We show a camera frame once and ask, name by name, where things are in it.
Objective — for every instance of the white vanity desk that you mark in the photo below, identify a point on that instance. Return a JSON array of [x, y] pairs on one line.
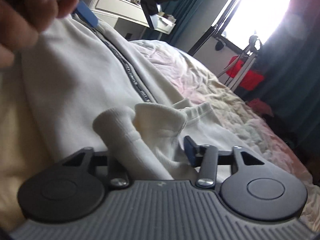
[[125, 17]]

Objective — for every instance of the teal curtain right panel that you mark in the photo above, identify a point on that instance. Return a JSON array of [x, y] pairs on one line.
[[290, 65]]

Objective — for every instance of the person's hand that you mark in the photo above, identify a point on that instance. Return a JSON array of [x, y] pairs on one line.
[[21, 25]]

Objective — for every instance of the teal curtain panel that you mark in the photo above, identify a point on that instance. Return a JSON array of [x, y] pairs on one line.
[[193, 19], [290, 65]]

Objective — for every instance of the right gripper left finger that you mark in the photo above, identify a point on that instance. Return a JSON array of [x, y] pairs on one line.
[[116, 174]]

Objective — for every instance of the red hanging cloth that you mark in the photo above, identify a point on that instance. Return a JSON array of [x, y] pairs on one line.
[[250, 80]]

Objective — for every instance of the cream zip-up sweatshirt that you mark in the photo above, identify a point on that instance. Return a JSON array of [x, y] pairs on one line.
[[91, 87]]

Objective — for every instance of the garment steamer stand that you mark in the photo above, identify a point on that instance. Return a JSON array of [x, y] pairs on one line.
[[250, 53]]

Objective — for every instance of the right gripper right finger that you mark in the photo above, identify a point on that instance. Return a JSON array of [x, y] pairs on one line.
[[204, 157]]

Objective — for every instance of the pile of clothes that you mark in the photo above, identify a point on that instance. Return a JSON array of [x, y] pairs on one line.
[[279, 128]]

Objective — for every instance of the pastel pink bed sheet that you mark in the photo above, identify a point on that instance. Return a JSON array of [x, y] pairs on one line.
[[23, 152]]

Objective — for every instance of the teal curtain left panel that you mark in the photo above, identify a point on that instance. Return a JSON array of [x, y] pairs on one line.
[[193, 19]]

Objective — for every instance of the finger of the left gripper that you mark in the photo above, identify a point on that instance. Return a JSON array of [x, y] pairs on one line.
[[85, 14]]

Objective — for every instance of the window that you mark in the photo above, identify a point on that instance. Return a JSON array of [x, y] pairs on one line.
[[240, 19]]

